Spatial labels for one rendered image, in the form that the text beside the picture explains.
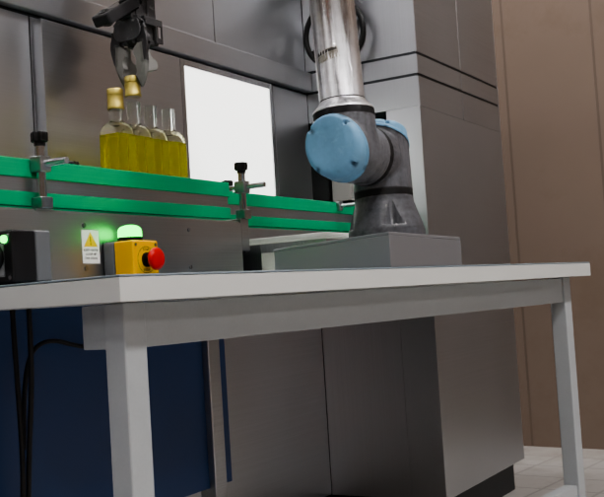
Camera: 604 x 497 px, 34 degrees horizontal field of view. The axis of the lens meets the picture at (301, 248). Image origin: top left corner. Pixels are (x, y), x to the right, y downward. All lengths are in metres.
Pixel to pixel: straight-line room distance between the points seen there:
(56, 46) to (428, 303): 0.95
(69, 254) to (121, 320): 0.43
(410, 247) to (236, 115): 1.00
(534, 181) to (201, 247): 2.56
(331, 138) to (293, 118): 1.22
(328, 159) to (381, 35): 1.26
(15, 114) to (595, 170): 2.75
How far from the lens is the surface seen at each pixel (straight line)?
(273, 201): 2.48
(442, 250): 1.92
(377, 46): 3.00
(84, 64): 2.24
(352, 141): 1.76
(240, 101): 2.71
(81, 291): 1.31
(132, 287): 1.27
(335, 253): 1.82
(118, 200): 1.86
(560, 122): 4.35
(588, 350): 4.29
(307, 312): 1.62
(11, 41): 2.14
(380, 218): 1.87
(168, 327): 1.38
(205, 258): 2.02
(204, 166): 2.53
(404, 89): 2.94
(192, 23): 2.64
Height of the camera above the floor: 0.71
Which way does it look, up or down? 3 degrees up
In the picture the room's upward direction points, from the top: 4 degrees counter-clockwise
